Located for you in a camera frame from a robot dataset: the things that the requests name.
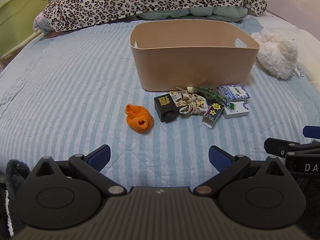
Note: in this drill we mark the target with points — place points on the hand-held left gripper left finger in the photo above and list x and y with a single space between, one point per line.
101 156

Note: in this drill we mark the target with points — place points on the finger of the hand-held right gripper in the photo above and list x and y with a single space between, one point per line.
277 146
311 132

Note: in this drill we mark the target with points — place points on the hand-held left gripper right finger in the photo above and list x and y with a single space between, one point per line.
219 156

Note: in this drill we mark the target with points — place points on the small box with yellow stars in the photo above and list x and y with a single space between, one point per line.
212 116

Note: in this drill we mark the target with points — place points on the orange sock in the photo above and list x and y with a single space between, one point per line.
140 118

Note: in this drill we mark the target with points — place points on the floral fabric scrunchie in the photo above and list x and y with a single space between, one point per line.
192 105

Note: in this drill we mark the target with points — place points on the green plant sprig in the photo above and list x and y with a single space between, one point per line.
212 93

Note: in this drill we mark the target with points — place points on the blue and white patterned box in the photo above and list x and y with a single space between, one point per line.
233 92

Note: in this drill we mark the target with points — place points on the black box with gold print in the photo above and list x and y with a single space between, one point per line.
163 105

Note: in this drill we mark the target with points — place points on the beige plastic storage bin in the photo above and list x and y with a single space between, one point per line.
195 62

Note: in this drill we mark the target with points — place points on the person's right forearm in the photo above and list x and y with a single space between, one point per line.
308 195

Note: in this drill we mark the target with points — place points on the person's left forearm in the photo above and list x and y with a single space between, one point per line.
16 180

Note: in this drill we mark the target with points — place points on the white plush toy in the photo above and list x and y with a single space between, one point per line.
277 52

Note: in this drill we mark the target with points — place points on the white printed pillow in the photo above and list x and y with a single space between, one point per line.
306 42

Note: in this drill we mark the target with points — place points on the pink headboard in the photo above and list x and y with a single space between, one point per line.
287 2

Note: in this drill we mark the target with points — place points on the light green quilt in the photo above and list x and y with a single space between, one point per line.
200 13

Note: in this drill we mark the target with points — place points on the pink and grey cloth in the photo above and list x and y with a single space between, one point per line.
40 25

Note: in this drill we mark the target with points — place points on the green cabinet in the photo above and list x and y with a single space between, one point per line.
20 20

